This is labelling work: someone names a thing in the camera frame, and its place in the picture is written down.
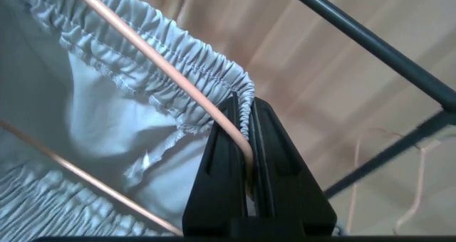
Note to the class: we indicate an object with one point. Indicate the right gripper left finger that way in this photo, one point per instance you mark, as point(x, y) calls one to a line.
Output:
point(213, 192)

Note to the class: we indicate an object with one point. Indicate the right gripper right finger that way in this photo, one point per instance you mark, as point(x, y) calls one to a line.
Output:
point(292, 192)

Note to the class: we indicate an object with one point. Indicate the pale grey shorts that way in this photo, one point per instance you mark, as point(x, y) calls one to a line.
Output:
point(107, 121)

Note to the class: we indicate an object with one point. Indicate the pink clothes hanger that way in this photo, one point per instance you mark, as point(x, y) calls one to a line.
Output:
point(156, 60)
point(420, 178)

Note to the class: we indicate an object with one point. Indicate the black clothes rack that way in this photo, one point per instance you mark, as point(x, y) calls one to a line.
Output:
point(392, 56)

